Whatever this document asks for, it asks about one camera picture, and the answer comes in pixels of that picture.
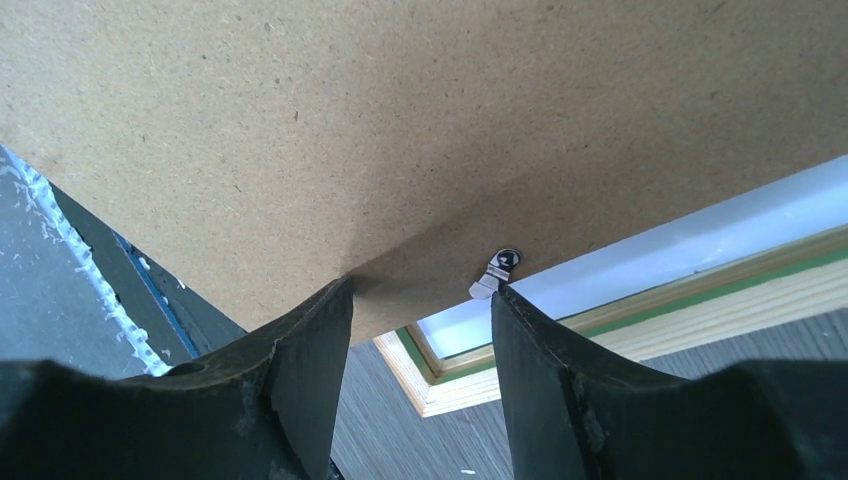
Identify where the brown backing board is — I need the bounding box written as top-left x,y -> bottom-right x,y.
1,1 -> 847,342

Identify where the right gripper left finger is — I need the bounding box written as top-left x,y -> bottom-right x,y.
1,278 -> 353,479

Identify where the aluminium rail frame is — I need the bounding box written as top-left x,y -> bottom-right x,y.
1,149 -> 175,379

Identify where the landscape photo print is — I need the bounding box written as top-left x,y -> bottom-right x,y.
415,154 -> 848,362

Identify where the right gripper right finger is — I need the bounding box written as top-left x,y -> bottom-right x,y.
491,287 -> 847,479

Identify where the wooden picture frame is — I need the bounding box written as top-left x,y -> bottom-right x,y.
373,226 -> 847,417

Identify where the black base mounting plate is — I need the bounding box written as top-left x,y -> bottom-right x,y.
52,186 -> 246,365

